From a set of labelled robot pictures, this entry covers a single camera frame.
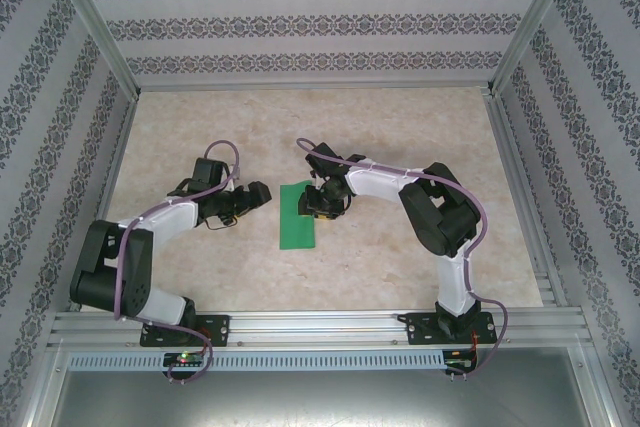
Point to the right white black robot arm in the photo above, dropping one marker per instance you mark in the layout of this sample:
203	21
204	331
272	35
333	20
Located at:
375	184

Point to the green cloth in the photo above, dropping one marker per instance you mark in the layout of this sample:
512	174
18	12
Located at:
295	232

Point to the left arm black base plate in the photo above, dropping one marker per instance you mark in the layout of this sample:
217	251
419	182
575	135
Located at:
215	329

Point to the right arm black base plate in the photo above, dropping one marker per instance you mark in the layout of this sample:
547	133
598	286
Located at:
420	332

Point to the grey metal sheet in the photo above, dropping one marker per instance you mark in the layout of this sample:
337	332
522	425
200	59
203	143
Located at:
320	397

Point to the aluminium side rail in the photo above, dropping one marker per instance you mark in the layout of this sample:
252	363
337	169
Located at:
107	197
520	187

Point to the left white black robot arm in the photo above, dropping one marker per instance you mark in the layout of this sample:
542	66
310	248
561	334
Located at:
165	219

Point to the aluminium frame post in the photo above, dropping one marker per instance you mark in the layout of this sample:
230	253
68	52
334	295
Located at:
535	22
95	27

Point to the aluminium mounting rail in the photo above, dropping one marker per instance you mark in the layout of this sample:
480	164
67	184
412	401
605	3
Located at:
310	327

